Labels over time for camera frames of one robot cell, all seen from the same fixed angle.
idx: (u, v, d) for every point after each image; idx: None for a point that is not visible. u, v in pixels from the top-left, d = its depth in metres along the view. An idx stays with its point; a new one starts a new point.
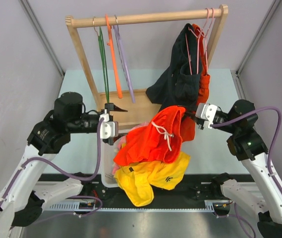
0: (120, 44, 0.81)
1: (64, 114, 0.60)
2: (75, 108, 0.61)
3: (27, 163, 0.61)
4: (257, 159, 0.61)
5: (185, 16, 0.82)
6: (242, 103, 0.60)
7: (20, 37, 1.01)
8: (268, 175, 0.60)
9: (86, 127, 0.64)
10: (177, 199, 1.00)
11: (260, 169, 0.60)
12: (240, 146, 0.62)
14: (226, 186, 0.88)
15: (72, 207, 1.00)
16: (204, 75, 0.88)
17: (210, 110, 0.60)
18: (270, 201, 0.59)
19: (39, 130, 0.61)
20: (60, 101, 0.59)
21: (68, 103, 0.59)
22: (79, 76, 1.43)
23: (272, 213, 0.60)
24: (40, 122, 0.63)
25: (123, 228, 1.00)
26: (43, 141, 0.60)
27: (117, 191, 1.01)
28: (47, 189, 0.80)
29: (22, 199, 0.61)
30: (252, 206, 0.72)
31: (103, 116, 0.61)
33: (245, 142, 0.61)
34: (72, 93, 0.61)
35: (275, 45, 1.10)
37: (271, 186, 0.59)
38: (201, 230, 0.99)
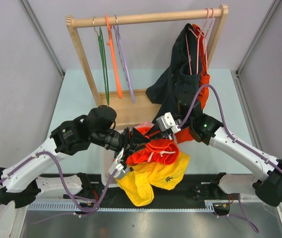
0: (120, 43, 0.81)
1: (93, 124, 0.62)
2: (106, 122, 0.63)
3: (41, 154, 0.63)
4: (217, 135, 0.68)
5: (185, 16, 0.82)
6: (183, 97, 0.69)
7: (19, 37, 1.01)
8: (232, 142, 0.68)
9: (107, 141, 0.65)
10: (177, 198, 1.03)
11: (224, 141, 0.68)
12: (200, 132, 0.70)
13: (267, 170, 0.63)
14: (223, 182, 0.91)
15: (72, 207, 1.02)
16: (204, 75, 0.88)
17: (168, 118, 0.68)
18: (248, 163, 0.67)
19: (65, 129, 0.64)
20: (95, 112, 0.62)
21: (101, 117, 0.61)
22: (79, 75, 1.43)
23: (256, 172, 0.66)
24: (70, 121, 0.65)
25: (123, 228, 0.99)
26: (64, 140, 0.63)
27: (117, 191, 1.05)
28: (49, 179, 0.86)
29: (22, 184, 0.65)
30: (246, 182, 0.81)
31: (118, 168, 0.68)
33: (201, 126, 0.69)
34: (109, 108, 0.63)
35: (275, 44, 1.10)
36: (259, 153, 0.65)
37: (241, 149, 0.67)
38: (201, 229, 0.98)
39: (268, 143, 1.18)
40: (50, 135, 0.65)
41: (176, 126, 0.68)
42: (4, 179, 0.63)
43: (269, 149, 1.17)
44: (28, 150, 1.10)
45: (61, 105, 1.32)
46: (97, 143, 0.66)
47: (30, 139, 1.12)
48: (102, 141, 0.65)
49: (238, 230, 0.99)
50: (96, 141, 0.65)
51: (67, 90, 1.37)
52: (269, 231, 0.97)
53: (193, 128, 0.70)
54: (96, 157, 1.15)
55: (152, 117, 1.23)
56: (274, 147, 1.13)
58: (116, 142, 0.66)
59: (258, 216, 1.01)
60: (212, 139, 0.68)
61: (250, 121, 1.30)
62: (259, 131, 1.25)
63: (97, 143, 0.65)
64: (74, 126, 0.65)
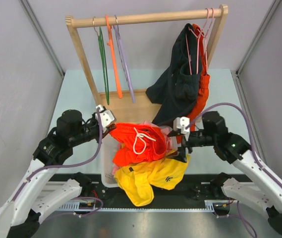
0: (120, 44, 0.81)
1: (65, 131, 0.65)
2: (76, 125, 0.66)
3: (32, 176, 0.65)
4: (245, 158, 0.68)
5: (185, 16, 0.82)
6: (207, 113, 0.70)
7: (19, 37, 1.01)
8: (259, 169, 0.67)
9: (87, 136, 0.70)
10: (178, 199, 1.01)
11: (251, 166, 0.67)
12: (226, 150, 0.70)
13: None
14: (226, 186, 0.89)
15: (72, 207, 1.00)
16: (204, 75, 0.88)
17: (183, 120, 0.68)
18: (270, 194, 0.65)
19: (45, 146, 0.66)
20: (62, 119, 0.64)
21: (69, 121, 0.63)
22: (79, 75, 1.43)
23: (276, 205, 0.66)
24: (44, 138, 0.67)
25: (122, 228, 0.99)
26: (49, 155, 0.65)
27: (117, 191, 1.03)
28: (43, 199, 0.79)
29: (24, 213, 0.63)
30: (257, 202, 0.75)
31: (99, 105, 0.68)
33: (229, 145, 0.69)
34: (72, 111, 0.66)
35: (275, 45, 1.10)
36: None
37: (266, 178, 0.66)
38: (201, 229, 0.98)
39: (267, 143, 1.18)
40: (33, 157, 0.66)
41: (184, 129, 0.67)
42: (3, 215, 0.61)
43: (269, 149, 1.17)
44: (28, 150, 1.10)
45: (61, 105, 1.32)
46: (80, 142, 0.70)
47: (30, 139, 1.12)
48: (83, 138, 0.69)
49: (238, 230, 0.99)
50: (78, 142, 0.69)
51: (67, 90, 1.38)
52: (269, 232, 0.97)
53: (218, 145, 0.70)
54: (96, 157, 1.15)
55: (151, 117, 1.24)
56: (274, 147, 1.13)
58: (94, 133, 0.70)
59: (258, 216, 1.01)
60: (238, 161, 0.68)
61: (250, 121, 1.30)
62: (259, 131, 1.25)
63: (80, 142, 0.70)
64: (51, 141, 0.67)
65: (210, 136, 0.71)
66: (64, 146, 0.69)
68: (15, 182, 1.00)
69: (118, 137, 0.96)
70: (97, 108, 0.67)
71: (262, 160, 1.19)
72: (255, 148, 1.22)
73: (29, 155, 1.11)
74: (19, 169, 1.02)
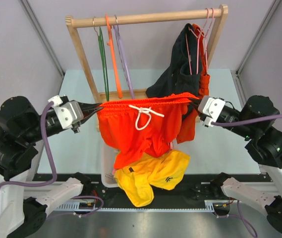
0: (120, 44, 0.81)
1: (11, 129, 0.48)
2: (23, 118, 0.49)
3: None
4: None
5: (185, 16, 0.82)
6: (257, 101, 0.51)
7: (20, 37, 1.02)
8: None
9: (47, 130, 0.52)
10: (178, 199, 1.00)
11: None
12: (265, 151, 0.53)
13: None
14: (226, 186, 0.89)
15: (72, 207, 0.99)
16: (204, 75, 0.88)
17: (215, 106, 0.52)
18: None
19: None
20: (0, 116, 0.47)
21: (12, 116, 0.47)
22: (79, 75, 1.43)
23: None
24: None
25: (123, 228, 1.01)
26: (2, 165, 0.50)
27: (117, 191, 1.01)
28: (48, 193, 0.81)
29: (15, 219, 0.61)
30: (256, 200, 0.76)
31: (53, 99, 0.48)
33: (274, 147, 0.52)
34: (13, 101, 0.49)
35: (275, 45, 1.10)
36: None
37: None
38: (201, 230, 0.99)
39: None
40: None
41: (210, 119, 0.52)
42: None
43: None
44: None
45: None
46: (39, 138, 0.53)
47: None
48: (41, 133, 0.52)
49: (237, 230, 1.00)
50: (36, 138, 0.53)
51: (67, 90, 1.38)
52: (269, 232, 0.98)
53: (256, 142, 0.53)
54: (96, 157, 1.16)
55: None
56: None
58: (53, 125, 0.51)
59: (258, 216, 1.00)
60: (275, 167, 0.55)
61: None
62: None
63: (39, 138, 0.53)
64: (2, 145, 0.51)
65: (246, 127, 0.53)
66: (20, 147, 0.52)
68: None
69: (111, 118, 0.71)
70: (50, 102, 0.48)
71: None
72: None
73: None
74: None
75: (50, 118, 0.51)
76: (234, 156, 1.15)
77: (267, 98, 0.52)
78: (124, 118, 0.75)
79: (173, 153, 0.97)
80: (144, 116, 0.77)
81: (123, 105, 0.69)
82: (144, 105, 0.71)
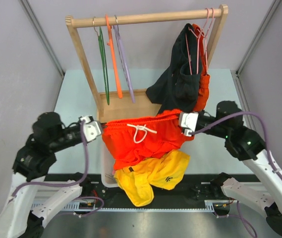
0: (120, 44, 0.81)
1: (42, 137, 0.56)
2: (54, 130, 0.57)
3: (17, 192, 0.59)
4: (259, 158, 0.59)
5: (185, 16, 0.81)
6: (225, 104, 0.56)
7: (19, 37, 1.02)
8: (273, 172, 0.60)
9: (70, 140, 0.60)
10: (178, 199, 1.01)
11: (264, 168, 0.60)
12: (239, 147, 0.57)
13: None
14: (226, 186, 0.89)
15: (72, 207, 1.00)
16: (204, 75, 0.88)
17: (189, 118, 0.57)
18: (278, 198, 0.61)
19: (23, 157, 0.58)
20: (36, 125, 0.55)
21: (46, 126, 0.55)
22: (79, 76, 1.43)
23: (281, 205, 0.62)
24: (22, 148, 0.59)
25: (123, 229, 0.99)
26: (29, 168, 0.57)
27: (117, 191, 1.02)
28: (44, 203, 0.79)
29: (21, 225, 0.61)
30: (256, 201, 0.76)
31: (84, 117, 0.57)
33: (244, 142, 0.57)
34: (48, 114, 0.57)
35: (275, 45, 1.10)
36: None
37: (278, 183, 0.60)
38: (201, 229, 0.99)
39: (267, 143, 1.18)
40: (13, 171, 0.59)
41: (188, 130, 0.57)
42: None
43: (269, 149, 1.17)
44: None
45: (61, 105, 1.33)
46: (62, 148, 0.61)
47: None
48: (65, 143, 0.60)
49: (238, 230, 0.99)
50: (59, 148, 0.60)
51: (67, 91, 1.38)
52: (269, 231, 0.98)
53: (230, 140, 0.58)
54: (96, 157, 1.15)
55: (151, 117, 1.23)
56: (274, 147, 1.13)
58: (77, 138, 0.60)
59: (258, 216, 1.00)
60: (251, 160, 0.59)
61: (250, 121, 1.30)
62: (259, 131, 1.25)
63: (62, 148, 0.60)
64: (30, 150, 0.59)
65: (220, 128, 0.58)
66: (45, 153, 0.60)
68: None
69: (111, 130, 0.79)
70: (81, 120, 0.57)
71: None
72: None
73: None
74: None
75: (73, 132, 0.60)
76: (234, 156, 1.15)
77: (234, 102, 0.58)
78: (124, 133, 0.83)
79: (173, 153, 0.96)
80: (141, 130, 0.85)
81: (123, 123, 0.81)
82: (140, 123, 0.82)
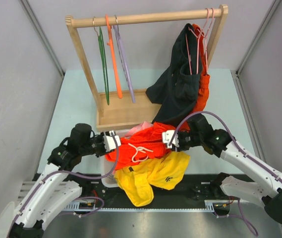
0: (120, 44, 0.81)
1: (78, 140, 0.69)
2: (86, 136, 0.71)
3: (47, 178, 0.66)
4: (229, 148, 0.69)
5: (186, 16, 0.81)
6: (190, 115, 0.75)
7: (20, 37, 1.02)
8: (244, 156, 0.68)
9: (94, 148, 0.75)
10: (178, 198, 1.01)
11: (235, 154, 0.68)
12: (211, 145, 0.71)
13: (276, 187, 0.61)
14: (225, 184, 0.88)
15: (72, 207, 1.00)
16: (204, 75, 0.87)
17: (168, 134, 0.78)
18: (258, 179, 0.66)
19: (59, 151, 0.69)
20: (76, 130, 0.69)
21: (83, 131, 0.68)
22: (79, 76, 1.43)
23: (265, 188, 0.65)
24: (57, 146, 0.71)
25: (123, 229, 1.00)
26: (64, 160, 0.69)
27: (117, 191, 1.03)
28: (44, 206, 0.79)
29: (35, 216, 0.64)
30: (253, 193, 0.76)
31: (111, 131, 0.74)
33: (213, 139, 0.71)
34: (83, 123, 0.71)
35: (275, 45, 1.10)
36: (270, 170, 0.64)
37: (251, 164, 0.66)
38: (201, 229, 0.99)
39: (267, 143, 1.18)
40: (48, 162, 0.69)
41: (167, 143, 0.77)
42: (17, 215, 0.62)
43: (268, 149, 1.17)
44: (28, 151, 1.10)
45: (61, 105, 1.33)
46: (86, 153, 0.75)
47: (30, 140, 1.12)
48: (90, 149, 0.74)
49: (238, 230, 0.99)
50: (85, 152, 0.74)
51: (68, 91, 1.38)
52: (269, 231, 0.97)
53: (204, 142, 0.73)
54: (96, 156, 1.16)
55: (151, 117, 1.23)
56: (274, 147, 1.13)
58: (100, 147, 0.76)
59: (258, 216, 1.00)
60: (223, 152, 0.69)
61: (250, 121, 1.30)
62: (259, 131, 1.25)
63: (87, 153, 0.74)
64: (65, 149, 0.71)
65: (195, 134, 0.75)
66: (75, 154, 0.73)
68: (15, 183, 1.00)
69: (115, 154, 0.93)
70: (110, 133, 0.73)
71: (262, 159, 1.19)
72: (255, 148, 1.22)
73: (29, 155, 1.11)
74: (18, 170, 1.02)
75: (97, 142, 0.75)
76: None
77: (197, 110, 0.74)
78: (125, 155, 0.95)
79: (173, 153, 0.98)
80: (139, 152, 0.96)
81: (124, 145, 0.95)
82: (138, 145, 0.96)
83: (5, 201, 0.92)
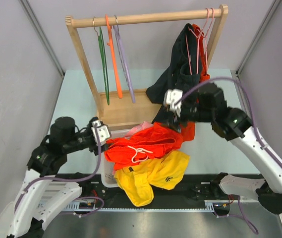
0: (120, 44, 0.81)
1: (59, 138, 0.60)
2: (69, 133, 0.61)
3: (29, 187, 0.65)
4: (246, 136, 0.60)
5: (185, 16, 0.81)
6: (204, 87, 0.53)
7: (20, 37, 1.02)
8: (261, 148, 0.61)
9: (80, 144, 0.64)
10: (178, 198, 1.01)
11: (252, 145, 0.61)
12: (226, 127, 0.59)
13: None
14: (223, 182, 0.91)
15: (72, 207, 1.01)
16: (204, 75, 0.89)
17: (175, 94, 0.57)
18: (267, 173, 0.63)
19: (38, 154, 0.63)
20: (55, 126, 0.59)
21: (63, 128, 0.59)
22: (79, 76, 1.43)
23: (271, 183, 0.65)
24: (37, 146, 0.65)
25: (123, 228, 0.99)
26: (43, 164, 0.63)
27: (117, 191, 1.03)
28: (44, 205, 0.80)
29: (25, 224, 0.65)
30: (248, 186, 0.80)
31: (96, 121, 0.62)
33: (230, 121, 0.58)
34: (65, 117, 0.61)
35: (275, 45, 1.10)
36: None
37: (267, 158, 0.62)
38: (201, 230, 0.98)
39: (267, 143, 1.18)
40: (28, 167, 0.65)
41: (173, 105, 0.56)
42: None
43: None
44: (28, 151, 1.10)
45: (61, 105, 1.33)
46: (72, 150, 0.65)
47: (30, 140, 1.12)
48: (76, 146, 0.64)
49: (238, 230, 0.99)
50: (70, 149, 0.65)
51: (68, 91, 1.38)
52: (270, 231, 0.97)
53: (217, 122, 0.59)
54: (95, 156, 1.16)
55: (151, 117, 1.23)
56: (274, 147, 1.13)
58: (87, 142, 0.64)
59: (258, 216, 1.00)
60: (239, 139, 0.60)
61: None
62: (259, 131, 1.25)
63: (73, 150, 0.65)
64: (45, 149, 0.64)
65: (206, 111, 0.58)
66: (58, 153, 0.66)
68: (15, 183, 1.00)
69: (113, 155, 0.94)
70: (93, 123, 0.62)
71: None
72: None
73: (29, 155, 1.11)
74: (18, 170, 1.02)
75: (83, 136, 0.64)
76: (234, 157, 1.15)
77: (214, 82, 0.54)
78: (125, 156, 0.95)
79: (173, 153, 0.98)
80: (139, 152, 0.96)
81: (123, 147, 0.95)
82: (138, 146, 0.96)
83: (5, 201, 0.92)
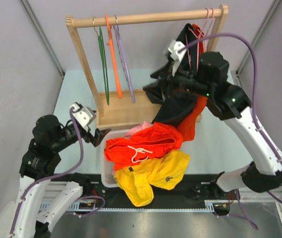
0: (120, 44, 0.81)
1: (44, 140, 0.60)
2: (53, 131, 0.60)
3: (26, 194, 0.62)
4: (243, 117, 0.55)
5: (185, 16, 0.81)
6: (208, 55, 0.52)
7: (20, 37, 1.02)
8: (255, 130, 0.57)
9: (70, 138, 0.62)
10: (178, 199, 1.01)
11: (248, 126, 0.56)
12: (223, 105, 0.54)
13: (276, 170, 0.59)
14: (219, 178, 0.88)
15: (72, 207, 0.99)
16: None
17: (179, 46, 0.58)
18: (257, 155, 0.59)
19: (29, 160, 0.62)
20: (37, 129, 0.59)
21: (46, 129, 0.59)
22: (79, 76, 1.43)
23: (260, 164, 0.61)
24: (27, 152, 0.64)
25: (123, 228, 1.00)
26: (36, 169, 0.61)
27: (117, 191, 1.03)
28: (47, 208, 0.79)
29: (29, 230, 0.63)
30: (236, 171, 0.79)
31: (73, 104, 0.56)
33: (228, 98, 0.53)
34: (46, 117, 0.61)
35: (275, 45, 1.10)
36: (275, 149, 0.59)
37: (260, 141, 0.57)
38: (201, 229, 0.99)
39: None
40: (21, 174, 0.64)
41: (176, 50, 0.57)
42: None
43: None
44: None
45: (61, 105, 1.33)
46: (64, 147, 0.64)
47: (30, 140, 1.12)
48: (65, 141, 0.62)
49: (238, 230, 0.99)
50: (61, 147, 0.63)
51: (68, 91, 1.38)
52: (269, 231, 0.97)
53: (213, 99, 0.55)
54: (95, 156, 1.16)
55: (151, 117, 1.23)
56: None
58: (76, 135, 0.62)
59: (258, 216, 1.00)
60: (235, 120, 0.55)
61: None
62: None
63: (64, 147, 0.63)
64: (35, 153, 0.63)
65: (203, 84, 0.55)
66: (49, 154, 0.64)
68: (16, 183, 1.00)
69: (113, 154, 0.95)
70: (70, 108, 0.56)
71: None
72: None
73: None
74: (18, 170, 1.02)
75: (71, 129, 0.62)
76: (234, 157, 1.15)
77: (219, 53, 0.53)
78: (125, 156, 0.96)
79: (173, 153, 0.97)
80: (139, 152, 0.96)
81: (123, 147, 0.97)
82: (138, 146, 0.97)
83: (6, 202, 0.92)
